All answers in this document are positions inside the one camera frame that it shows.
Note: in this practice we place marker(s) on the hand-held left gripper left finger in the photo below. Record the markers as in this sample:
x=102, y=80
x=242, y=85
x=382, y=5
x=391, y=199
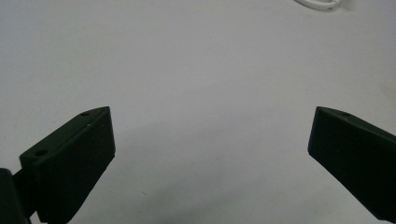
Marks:
x=71, y=161

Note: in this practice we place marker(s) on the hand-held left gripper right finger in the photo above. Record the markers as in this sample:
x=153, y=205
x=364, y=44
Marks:
x=355, y=155

